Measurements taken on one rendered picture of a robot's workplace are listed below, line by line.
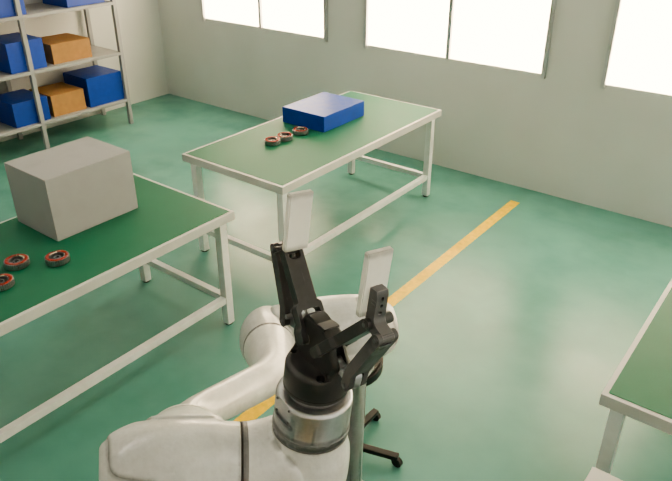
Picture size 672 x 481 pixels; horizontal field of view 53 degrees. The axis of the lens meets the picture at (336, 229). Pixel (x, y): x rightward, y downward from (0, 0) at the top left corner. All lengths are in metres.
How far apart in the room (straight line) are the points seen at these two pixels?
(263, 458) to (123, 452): 0.15
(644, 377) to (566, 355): 1.32
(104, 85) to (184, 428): 6.79
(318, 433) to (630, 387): 2.04
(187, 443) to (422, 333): 3.29
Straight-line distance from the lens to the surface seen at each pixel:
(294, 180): 4.10
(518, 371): 3.86
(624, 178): 5.71
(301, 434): 0.77
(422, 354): 3.87
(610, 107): 5.59
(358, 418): 1.52
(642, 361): 2.85
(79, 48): 7.31
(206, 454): 0.80
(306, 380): 0.73
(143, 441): 0.81
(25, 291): 3.30
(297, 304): 0.74
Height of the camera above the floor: 2.39
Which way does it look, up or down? 28 degrees down
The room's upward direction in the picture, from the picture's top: straight up
